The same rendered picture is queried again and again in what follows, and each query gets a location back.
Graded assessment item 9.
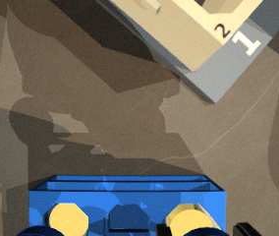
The clear conical tube with yellow liquid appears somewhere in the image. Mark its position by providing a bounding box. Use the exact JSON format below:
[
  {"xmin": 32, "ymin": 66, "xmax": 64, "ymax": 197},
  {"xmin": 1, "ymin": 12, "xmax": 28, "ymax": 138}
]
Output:
[{"xmin": 16, "ymin": 204, "xmax": 88, "ymax": 236}]

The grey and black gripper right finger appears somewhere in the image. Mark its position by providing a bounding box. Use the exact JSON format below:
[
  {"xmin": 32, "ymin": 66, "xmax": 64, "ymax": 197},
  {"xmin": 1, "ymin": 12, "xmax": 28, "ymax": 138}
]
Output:
[{"xmin": 233, "ymin": 222, "xmax": 261, "ymax": 236}]

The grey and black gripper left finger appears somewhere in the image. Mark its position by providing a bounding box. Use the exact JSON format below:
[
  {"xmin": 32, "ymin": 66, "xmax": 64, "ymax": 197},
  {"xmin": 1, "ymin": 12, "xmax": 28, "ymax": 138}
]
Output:
[{"xmin": 156, "ymin": 224, "xmax": 173, "ymax": 236}]

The blue tube rack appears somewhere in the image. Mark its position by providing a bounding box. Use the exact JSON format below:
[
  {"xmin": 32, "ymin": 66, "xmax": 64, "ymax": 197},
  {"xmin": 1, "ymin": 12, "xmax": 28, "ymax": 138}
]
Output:
[{"xmin": 28, "ymin": 175, "xmax": 226, "ymax": 236}]

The beige block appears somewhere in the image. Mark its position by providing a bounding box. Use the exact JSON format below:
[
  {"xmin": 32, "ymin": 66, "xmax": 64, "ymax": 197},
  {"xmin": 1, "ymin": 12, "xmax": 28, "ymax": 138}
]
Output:
[{"xmin": 111, "ymin": 0, "xmax": 262, "ymax": 72}]

